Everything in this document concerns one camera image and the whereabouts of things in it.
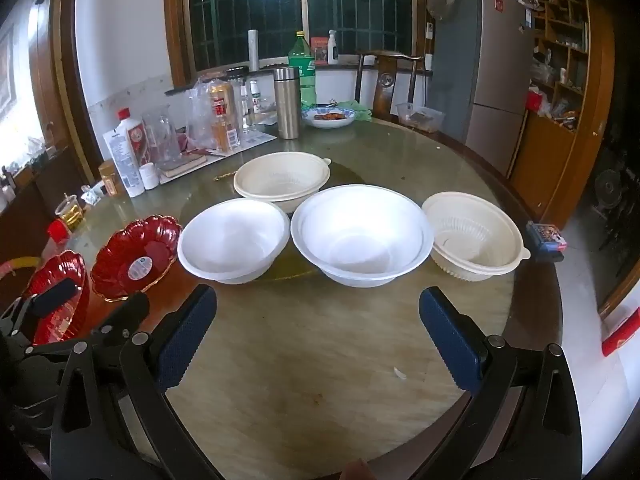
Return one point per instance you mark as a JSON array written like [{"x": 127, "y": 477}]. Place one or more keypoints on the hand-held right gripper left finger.
[{"x": 185, "y": 340}]

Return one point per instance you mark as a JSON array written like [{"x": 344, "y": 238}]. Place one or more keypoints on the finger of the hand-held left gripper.
[
  {"x": 127, "y": 312},
  {"x": 56, "y": 294}
]

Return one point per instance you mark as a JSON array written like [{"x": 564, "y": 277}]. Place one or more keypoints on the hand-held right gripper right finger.
[{"x": 450, "y": 342}]

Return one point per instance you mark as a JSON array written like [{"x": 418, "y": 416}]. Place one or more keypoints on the large red scalloped plate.
[{"x": 50, "y": 330}]

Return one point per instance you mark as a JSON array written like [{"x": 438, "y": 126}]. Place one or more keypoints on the small red scalloped plate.
[{"x": 120, "y": 260}]

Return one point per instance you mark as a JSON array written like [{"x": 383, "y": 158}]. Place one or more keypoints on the large white disposable plate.
[{"x": 470, "y": 240}]

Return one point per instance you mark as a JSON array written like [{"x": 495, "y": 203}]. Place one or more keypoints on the small white foam bowl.
[{"x": 232, "y": 240}]

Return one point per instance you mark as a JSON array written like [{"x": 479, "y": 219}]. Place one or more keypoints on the large white foam bowl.
[{"x": 360, "y": 230}]

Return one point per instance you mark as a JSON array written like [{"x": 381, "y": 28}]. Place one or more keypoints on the cream plastic bowl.
[{"x": 280, "y": 175}]

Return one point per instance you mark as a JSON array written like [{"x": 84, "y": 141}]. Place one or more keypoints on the person's right hand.
[{"x": 358, "y": 471}]

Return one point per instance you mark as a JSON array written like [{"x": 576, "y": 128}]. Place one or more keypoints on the multicolour hula hoop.
[{"x": 20, "y": 261}]

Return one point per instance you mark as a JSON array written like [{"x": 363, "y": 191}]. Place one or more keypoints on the white paper scrap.
[{"x": 400, "y": 373}]

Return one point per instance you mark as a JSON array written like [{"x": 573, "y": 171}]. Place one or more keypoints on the red plastic cup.
[{"x": 57, "y": 230}]

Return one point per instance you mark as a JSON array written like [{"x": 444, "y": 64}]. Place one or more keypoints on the plastic cup of tea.
[{"x": 70, "y": 215}]

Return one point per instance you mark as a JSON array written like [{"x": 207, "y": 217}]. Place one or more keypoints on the small clear packet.
[{"x": 92, "y": 195}]

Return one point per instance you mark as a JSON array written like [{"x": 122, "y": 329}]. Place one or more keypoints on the amber honey jar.
[{"x": 111, "y": 182}]

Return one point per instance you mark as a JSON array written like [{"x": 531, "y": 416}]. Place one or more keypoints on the yellow-green glass turntable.
[{"x": 295, "y": 267}]

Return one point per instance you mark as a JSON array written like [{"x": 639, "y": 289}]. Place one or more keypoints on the small white jar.
[{"x": 149, "y": 177}]

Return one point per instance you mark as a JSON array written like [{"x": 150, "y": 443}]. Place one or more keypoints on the blue card box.
[{"x": 547, "y": 237}]

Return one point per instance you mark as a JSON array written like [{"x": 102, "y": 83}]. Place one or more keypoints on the white lotion tube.
[{"x": 125, "y": 165}]

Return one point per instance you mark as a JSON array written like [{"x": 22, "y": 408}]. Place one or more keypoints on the closed book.
[{"x": 182, "y": 165}]

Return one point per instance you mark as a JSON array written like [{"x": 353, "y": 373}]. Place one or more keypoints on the thin gold stick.
[{"x": 225, "y": 176}]

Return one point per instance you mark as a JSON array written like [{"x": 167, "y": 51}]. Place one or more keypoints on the white liquor bottle red cap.
[{"x": 135, "y": 140}]

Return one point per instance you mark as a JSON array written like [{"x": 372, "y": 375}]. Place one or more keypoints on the clear glass jug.
[{"x": 160, "y": 135}]

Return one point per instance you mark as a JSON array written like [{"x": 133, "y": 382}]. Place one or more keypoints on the wooden shelf cabinet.
[{"x": 540, "y": 160}]

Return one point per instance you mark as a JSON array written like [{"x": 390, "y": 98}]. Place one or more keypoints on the clear plastic bag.
[{"x": 220, "y": 115}]

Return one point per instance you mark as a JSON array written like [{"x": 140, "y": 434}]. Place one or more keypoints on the black floor fan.
[{"x": 608, "y": 189}]

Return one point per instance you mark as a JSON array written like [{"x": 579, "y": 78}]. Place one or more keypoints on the clear plastic food container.
[{"x": 420, "y": 119}]

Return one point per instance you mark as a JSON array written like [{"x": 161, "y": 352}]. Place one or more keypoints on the small white medicine bottle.
[{"x": 256, "y": 97}]

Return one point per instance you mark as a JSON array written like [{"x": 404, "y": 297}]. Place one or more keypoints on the green plastic bag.
[{"x": 357, "y": 109}]

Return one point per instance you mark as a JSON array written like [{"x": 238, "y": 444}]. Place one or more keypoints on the stainless steel thermos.
[{"x": 286, "y": 105}]

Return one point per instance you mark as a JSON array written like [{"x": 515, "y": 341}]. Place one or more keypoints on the blue patterned plate with food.
[{"x": 320, "y": 121}]

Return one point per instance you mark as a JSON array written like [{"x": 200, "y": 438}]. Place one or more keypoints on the wooden chair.
[{"x": 385, "y": 80}]

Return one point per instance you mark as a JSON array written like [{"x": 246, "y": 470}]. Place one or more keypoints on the grey refrigerator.
[{"x": 490, "y": 70}]

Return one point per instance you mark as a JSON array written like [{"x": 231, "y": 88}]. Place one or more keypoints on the white paper roll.
[{"x": 253, "y": 50}]

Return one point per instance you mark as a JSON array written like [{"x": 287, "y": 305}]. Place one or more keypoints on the green plastic bottle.
[{"x": 304, "y": 70}]

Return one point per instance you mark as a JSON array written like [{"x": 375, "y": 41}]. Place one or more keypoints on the white spray bottle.
[{"x": 333, "y": 50}]

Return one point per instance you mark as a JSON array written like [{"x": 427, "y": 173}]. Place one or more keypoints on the small red box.
[{"x": 319, "y": 51}]

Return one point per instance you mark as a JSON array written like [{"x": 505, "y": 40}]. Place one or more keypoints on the dark barred window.
[{"x": 240, "y": 10}]

